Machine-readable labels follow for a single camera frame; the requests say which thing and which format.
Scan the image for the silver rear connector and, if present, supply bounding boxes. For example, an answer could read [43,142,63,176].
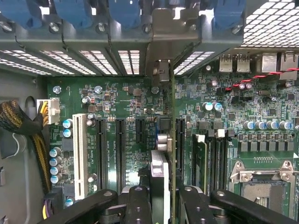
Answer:
[261,53,278,73]

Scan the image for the black RAM slot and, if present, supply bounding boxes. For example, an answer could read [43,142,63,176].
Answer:
[207,130,217,196]
[216,129,228,196]

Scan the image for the CPU socket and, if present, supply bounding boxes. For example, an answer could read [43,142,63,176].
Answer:
[230,160,297,221]

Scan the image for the white power connector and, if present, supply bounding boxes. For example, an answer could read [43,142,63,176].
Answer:
[36,98,61,126]

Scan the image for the open black PC case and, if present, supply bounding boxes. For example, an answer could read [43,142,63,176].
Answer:
[0,0,299,224]

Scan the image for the silver USB port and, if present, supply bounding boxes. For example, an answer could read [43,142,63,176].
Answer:
[236,54,251,73]
[219,54,234,73]

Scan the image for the yellow black sleeved wire bundle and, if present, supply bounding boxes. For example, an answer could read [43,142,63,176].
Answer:
[0,99,52,194]

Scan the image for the red black twisted wire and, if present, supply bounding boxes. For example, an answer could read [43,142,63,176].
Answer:
[225,67,299,92]

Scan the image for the silver network port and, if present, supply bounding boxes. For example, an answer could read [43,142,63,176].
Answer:
[279,52,299,75]

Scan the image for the green motherboard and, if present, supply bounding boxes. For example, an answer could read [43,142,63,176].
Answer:
[46,70,299,224]

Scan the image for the blue slot latch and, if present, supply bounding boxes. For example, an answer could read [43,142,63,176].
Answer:
[53,0,93,28]
[0,0,43,30]
[108,0,141,30]
[214,0,246,30]

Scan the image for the long black expansion slot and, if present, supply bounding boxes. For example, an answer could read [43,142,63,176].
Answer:
[176,118,187,175]
[95,118,107,191]
[115,118,127,196]

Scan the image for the white expansion slot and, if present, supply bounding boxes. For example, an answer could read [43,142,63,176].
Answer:
[72,113,89,201]

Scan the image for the short black expansion slot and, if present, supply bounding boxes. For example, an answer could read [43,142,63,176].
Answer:
[135,118,146,144]

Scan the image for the purple and yellow wire plug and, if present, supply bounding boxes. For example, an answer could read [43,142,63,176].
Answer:
[42,186,64,221]

